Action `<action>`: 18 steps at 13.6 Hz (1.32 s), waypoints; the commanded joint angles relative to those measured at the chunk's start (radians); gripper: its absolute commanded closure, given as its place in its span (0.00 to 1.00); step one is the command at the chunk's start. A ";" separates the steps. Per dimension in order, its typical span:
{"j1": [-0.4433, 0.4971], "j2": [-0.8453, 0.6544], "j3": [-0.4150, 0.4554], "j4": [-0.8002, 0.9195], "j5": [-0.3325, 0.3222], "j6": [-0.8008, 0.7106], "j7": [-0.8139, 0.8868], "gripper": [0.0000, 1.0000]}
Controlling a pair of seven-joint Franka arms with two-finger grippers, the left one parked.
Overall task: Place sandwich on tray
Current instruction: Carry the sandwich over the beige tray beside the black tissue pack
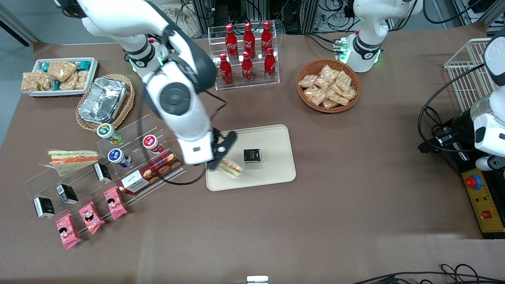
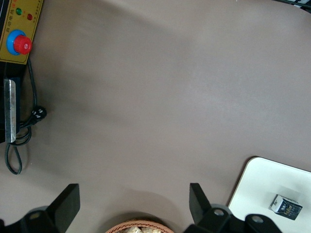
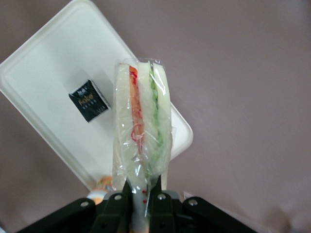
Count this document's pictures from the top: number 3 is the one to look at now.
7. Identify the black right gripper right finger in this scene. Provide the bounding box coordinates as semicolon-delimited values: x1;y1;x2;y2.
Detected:
146;174;258;233

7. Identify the small black box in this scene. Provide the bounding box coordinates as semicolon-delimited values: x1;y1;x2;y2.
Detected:
68;79;113;124

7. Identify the orange capped small bottle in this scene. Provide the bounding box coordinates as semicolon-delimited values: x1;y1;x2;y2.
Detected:
86;176;115;207

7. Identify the plastic triangle sandwich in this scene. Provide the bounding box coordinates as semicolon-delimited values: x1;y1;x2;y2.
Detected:
111;57;177;233

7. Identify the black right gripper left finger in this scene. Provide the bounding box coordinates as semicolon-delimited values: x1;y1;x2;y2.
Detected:
17;181;134;233

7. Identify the cream plastic tray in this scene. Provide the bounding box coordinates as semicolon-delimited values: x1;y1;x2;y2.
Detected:
0;0;194;192

